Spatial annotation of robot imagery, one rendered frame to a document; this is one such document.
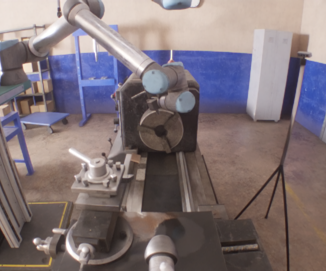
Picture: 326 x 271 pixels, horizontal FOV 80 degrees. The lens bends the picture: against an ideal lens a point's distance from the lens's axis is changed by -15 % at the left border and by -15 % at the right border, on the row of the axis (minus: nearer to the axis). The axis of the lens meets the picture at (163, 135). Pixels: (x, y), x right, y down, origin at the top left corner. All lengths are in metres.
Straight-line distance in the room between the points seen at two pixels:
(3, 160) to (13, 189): 0.24
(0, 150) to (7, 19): 4.36
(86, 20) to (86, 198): 0.71
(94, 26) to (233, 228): 1.02
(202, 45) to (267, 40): 1.28
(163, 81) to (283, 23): 4.68
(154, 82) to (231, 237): 0.68
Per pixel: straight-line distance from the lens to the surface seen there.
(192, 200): 1.17
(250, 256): 0.94
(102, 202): 0.83
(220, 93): 4.98
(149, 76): 0.82
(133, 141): 1.54
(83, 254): 0.73
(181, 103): 0.94
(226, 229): 1.00
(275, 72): 4.74
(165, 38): 4.67
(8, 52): 1.54
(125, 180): 0.90
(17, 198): 1.88
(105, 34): 0.95
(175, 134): 1.29
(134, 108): 1.45
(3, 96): 1.34
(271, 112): 4.93
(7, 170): 1.75
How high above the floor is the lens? 1.60
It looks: 25 degrees down
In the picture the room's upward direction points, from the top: straight up
